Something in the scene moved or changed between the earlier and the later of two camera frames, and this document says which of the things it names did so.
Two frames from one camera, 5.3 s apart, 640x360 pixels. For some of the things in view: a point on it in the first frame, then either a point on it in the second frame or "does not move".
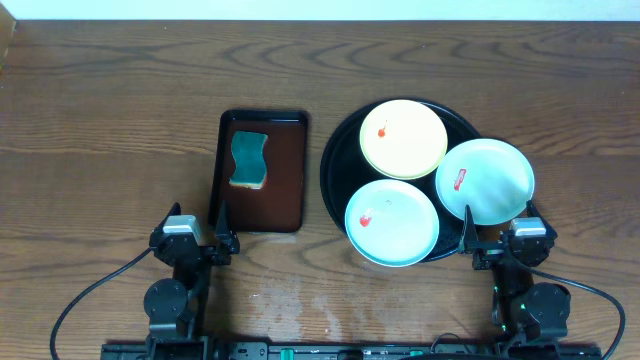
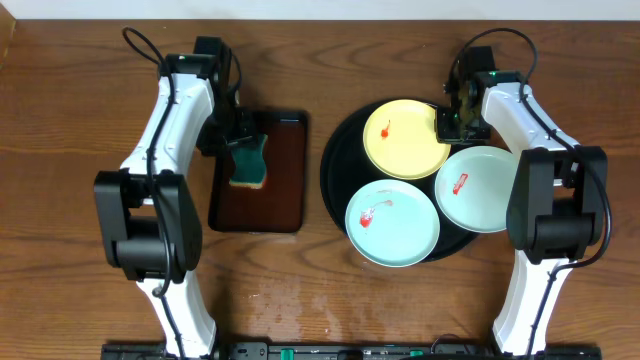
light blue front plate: [391, 223] does not move
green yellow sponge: [247, 150] does not move
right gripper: [488, 254] → [444, 132]
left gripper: [198, 252] → [240, 134]
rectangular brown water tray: [278, 207] does not move
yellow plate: [403, 139] does not move
